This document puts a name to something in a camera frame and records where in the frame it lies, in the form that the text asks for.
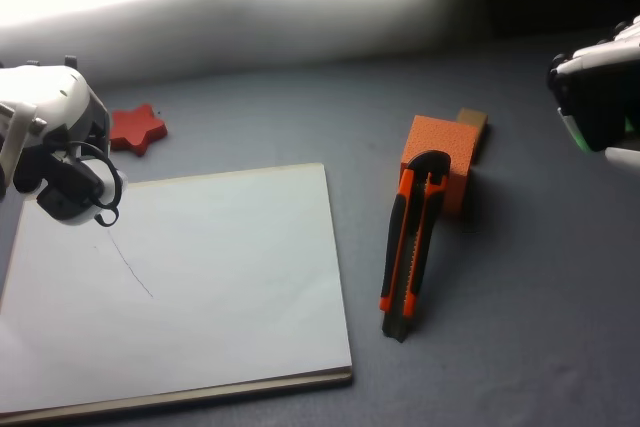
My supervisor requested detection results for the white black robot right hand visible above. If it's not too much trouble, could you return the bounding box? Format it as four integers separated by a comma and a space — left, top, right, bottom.
546, 14, 640, 171

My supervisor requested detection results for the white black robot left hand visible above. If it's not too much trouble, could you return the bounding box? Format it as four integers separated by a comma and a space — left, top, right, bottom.
0, 54, 129, 229

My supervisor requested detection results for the orange black utility knife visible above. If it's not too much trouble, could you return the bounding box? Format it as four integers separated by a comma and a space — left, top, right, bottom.
378, 150, 452, 346

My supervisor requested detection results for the red star block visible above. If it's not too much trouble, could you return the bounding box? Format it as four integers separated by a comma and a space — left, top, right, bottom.
108, 103, 169, 158

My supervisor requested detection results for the brown wooden block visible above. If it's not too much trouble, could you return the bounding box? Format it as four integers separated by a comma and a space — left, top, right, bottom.
455, 107, 490, 166

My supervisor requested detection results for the orange foam block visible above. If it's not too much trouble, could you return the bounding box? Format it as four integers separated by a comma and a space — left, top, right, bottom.
398, 114, 482, 222

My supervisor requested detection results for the grey table cloth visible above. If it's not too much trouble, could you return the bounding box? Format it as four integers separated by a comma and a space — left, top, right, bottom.
0, 21, 640, 427

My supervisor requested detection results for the white paper pad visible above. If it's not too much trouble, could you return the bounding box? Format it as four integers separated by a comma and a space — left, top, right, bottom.
0, 162, 354, 423

